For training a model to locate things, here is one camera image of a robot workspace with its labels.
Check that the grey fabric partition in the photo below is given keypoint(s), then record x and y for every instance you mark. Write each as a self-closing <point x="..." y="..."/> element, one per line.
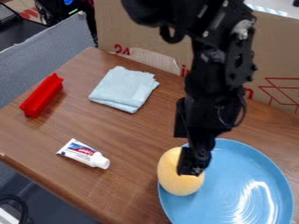
<point x="30" y="61"/>

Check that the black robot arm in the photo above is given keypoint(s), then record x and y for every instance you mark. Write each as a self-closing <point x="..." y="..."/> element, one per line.
<point x="221" y="27"/>

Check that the red plastic block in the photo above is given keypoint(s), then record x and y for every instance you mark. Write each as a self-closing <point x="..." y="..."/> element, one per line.
<point x="42" y="96"/>

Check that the black equipment in background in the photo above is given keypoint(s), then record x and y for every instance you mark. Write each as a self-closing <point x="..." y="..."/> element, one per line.
<point x="57" y="10"/>

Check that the cardboard box wall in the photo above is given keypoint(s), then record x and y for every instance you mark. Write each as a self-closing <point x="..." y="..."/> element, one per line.
<point x="275" y="84"/>

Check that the yellow ball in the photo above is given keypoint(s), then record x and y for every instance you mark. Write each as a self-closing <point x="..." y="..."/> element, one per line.
<point x="181" y="185"/>

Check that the light blue folded cloth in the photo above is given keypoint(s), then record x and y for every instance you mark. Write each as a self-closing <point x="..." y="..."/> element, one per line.
<point x="125" y="89"/>

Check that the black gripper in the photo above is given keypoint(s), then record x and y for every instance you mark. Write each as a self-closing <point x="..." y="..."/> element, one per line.
<point x="205" y="115"/>

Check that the white toothpaste tube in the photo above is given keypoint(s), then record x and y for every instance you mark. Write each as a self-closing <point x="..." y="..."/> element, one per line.
<point x="82" y="153"/>

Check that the blue plate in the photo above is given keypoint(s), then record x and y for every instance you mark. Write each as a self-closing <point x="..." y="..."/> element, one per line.
<point x="246" y="191"/>

